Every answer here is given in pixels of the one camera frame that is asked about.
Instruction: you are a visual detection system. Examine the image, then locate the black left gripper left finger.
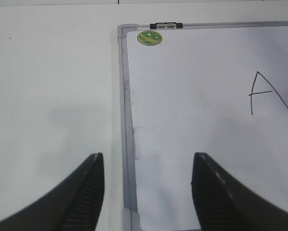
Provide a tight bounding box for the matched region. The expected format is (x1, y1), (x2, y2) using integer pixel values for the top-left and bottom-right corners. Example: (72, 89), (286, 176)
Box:
(0, 153), (104, 231)

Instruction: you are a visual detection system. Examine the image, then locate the round green sticker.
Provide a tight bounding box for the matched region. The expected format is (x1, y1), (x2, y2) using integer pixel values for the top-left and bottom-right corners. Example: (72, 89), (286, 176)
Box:
(137, 30), (163, 46)

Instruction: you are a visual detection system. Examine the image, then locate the black and clear board clip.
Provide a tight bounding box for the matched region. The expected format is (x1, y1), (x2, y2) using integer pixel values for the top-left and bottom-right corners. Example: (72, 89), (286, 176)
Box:
(150, 22), (183, 30)

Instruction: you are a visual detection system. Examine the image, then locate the white board with aluminium frame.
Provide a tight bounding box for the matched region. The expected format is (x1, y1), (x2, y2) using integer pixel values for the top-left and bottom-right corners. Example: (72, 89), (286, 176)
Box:
(118, 21), (288, 231)

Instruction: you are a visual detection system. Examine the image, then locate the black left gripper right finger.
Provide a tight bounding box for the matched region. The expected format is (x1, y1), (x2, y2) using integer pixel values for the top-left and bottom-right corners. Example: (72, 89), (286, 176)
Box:
(191, 153), (288, 231)

